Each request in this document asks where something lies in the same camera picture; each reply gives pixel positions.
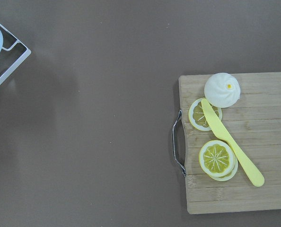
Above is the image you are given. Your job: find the lemon slice under knife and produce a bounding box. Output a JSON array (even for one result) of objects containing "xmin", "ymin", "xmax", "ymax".
[{"xmin": 188, "ymin": 98, "xmax": 211, "ymax": 131}]

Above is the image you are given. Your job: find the white toy bun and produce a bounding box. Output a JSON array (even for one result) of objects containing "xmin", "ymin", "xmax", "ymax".
[{"xmin": 204, "ymin": 73, "xmax": 241, "ymax": 108}]

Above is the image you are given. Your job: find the bottom lemon slice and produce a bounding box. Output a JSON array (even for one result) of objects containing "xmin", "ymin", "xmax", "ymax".
[{"xmin": 209, "ymin": 158, "xmax": 238, "ymax": 182}]

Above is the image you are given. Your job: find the wooden cutting board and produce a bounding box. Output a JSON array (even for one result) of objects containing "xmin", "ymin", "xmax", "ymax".
[{"xmin": 178, "ymin": 72, "xmax": 281, "ymax": 214}]

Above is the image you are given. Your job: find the white wire cup rack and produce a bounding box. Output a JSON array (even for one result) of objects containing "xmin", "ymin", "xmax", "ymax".
[{"xmin": 0, "ymin": 23, "xmax": 31, "ymax": 85}]

